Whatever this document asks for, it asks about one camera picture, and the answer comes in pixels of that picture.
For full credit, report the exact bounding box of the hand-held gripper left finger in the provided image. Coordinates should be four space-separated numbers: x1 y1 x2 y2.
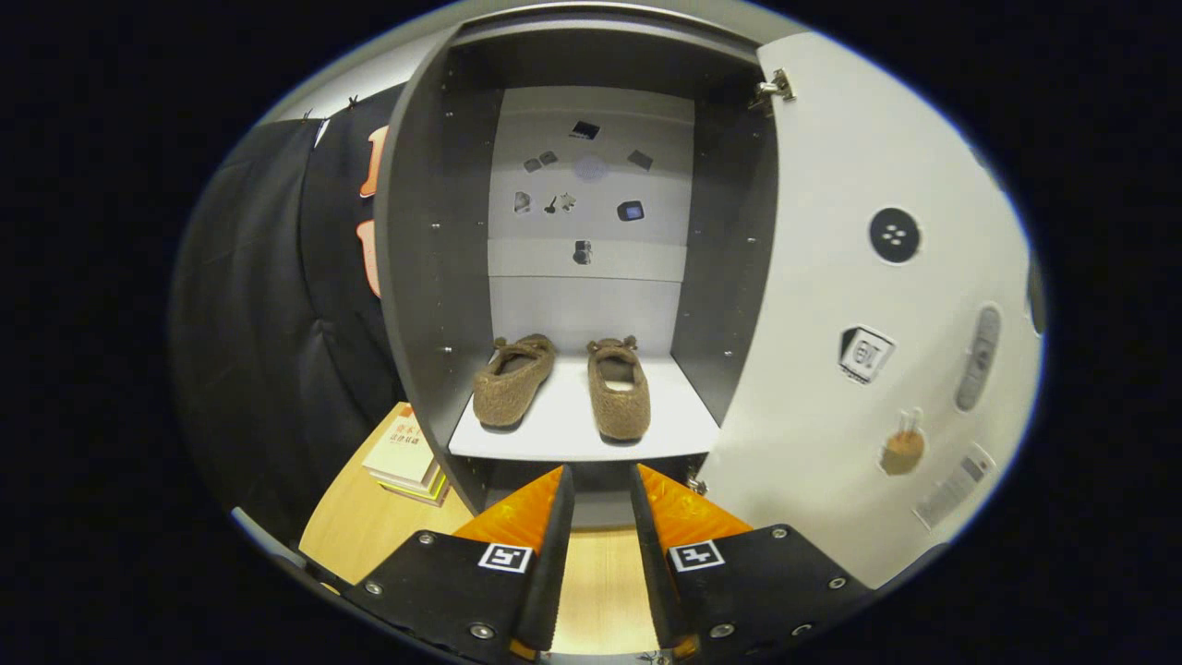
342 465 576 664

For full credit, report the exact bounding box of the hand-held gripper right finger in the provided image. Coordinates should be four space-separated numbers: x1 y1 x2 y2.
631 464 874 661

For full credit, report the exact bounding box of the brown fluffy shoe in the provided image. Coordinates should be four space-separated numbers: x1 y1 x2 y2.
586 336 652 441
473 334 558 429

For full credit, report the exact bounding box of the dark grey shoe cabinet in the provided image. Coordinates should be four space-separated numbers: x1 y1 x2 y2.
374 0 781 532

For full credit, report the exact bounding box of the yellow-edged book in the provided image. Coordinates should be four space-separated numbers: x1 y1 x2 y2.
374 466 451 507

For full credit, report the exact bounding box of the beige book red label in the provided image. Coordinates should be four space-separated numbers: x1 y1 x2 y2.
362 404 435 488

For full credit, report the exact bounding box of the pale grey panel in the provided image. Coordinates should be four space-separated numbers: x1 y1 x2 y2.
229 506 310 569

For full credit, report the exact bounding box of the black backdrop cloth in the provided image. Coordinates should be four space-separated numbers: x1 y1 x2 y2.
171 83 412 546

